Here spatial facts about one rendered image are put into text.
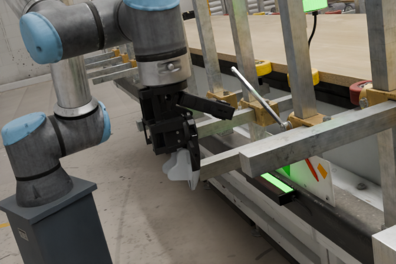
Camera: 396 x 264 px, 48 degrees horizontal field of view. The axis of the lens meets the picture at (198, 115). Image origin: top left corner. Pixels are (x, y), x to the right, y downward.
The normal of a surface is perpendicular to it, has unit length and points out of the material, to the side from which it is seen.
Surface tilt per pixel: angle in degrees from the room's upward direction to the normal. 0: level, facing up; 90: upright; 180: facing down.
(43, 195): 70
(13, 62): 90
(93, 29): 95
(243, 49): 90
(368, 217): 0
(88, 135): 107
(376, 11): 90
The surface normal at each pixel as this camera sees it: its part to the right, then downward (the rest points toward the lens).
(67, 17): 0.33, -0.35
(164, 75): 0.04, 0.29
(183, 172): 0.35, 0.26
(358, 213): -0.20, -0.94
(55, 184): 0.63, -0.28
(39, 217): 0.72, 0.06
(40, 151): 0.56, 0.20
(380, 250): -0.92, 0.28
